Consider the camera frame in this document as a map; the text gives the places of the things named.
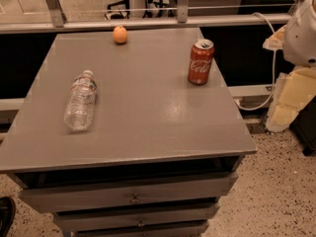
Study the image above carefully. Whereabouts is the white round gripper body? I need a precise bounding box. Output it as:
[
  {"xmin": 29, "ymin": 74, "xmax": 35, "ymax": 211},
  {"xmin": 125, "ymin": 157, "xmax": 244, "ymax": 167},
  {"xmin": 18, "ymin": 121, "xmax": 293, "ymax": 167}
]
[{"xmin": 283, "ymin": 0, "xmax": 316, "ymax": 67}]

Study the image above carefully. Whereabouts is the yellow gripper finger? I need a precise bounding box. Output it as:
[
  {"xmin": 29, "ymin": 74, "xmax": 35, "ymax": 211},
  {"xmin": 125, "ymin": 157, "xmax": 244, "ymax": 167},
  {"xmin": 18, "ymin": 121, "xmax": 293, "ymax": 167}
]
[
  {"xmin": 265, "ymin": 66, "xmax": 316, "ymax": 132},
  {"xmin": 263, "ymin": 27, "xmax": 285, "ymax": 51}
]

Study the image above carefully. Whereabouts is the clear plastic water bottle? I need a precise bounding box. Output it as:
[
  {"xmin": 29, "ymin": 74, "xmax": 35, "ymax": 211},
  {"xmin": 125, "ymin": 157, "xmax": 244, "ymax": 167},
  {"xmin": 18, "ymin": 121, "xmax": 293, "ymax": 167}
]
[{"xmin": 64, "ymin": 70, "xmax": 97, "ymax": 131}]

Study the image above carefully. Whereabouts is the red cola can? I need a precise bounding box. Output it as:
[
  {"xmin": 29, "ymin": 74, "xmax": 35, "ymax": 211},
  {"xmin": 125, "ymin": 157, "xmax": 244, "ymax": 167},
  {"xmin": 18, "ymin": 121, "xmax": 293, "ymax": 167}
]
[{"xmin": 188, "ymin": 39, "xmax": 214, "ymax": 85}]

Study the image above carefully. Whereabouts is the orange fruit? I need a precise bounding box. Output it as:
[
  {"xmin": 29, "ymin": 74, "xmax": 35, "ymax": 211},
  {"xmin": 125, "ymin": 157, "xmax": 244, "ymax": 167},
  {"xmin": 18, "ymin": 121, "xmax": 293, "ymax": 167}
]
[{"xmin": 113, "ymin": 26, "xmax": 128, "ymax": 44}]

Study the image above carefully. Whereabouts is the bottom drawer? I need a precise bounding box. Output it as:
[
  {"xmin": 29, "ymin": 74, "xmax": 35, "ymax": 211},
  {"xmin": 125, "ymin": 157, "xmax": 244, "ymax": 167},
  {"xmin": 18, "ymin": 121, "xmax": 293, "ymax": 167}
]
[{"xmin": 75, "ymin": 220, "xmax": 208, "ymax": 237}]

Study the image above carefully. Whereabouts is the grey drawer cabinet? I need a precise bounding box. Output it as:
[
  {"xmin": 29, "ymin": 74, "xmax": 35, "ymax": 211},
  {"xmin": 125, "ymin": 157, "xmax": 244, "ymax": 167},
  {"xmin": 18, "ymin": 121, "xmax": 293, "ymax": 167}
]
[{"xmin": 0, "ymin": 27, "xmax": 258, "ymax": 237}]

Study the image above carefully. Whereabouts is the middle drawer with knob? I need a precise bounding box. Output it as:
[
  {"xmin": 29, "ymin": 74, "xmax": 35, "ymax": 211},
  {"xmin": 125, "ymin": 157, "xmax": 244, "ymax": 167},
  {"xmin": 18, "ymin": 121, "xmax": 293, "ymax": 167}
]
[{"xmin": 54, "ymin": 202, "xmax": 219, "ymax": 231}]

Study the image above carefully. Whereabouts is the drawer with knob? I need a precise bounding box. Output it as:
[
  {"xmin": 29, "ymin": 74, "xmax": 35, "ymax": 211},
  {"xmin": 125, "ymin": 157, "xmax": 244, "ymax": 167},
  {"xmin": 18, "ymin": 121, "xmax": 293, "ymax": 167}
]
[
  {"xmin": 54, "ymin": 202, "xmax": 219, "ymax": 231},
  {"xmin": 20, "ymin": 172, "xmax": 238, "ymax": 213}
]

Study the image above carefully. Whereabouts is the top drawer with knob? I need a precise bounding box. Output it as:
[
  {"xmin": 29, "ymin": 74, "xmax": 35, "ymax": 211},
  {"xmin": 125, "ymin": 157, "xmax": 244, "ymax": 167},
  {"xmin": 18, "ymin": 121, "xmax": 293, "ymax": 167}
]
[{"xmin": 20, "ymin": 172, "xmax": 238, "ymax": 213}]

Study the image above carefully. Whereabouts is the black shoe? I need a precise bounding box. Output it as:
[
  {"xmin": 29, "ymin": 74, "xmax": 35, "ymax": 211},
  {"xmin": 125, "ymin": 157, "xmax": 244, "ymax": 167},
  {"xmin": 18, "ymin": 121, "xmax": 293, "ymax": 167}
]
[{"xmin": 0, "ymin": 197, "xmax": 16, "ymax": 237}]

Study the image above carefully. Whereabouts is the white cable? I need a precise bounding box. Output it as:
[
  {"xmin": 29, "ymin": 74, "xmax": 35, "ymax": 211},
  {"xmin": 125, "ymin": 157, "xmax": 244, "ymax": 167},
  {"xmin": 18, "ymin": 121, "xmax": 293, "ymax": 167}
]
[{"xmin": 234, "ymin": 12, "xmax": 278, "ymax": 112}]

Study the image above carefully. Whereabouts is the metal railing frame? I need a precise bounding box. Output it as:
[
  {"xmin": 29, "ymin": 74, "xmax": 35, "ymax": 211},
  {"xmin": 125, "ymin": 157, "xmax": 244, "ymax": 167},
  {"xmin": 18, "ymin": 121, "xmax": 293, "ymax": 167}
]
[{"xmin": 0, "ymin": 0, "xmax": 303, "ymax": 34}]

